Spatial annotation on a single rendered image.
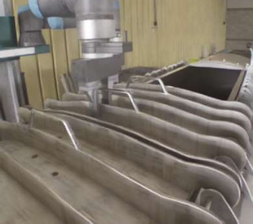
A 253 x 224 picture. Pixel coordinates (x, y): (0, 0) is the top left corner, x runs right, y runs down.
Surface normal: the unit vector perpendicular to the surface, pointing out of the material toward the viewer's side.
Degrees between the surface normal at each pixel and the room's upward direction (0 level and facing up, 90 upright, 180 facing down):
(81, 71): 90
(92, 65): 90
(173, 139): 90
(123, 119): 90
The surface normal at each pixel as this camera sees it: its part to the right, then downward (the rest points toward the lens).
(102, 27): 0.46, 0.26
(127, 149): -0.56, 0.26
